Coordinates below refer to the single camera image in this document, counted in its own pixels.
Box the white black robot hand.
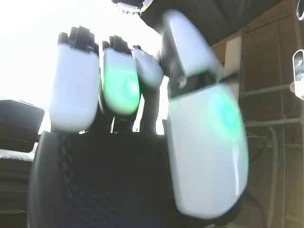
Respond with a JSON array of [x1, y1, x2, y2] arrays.
[[27, 9, 250, 228]]

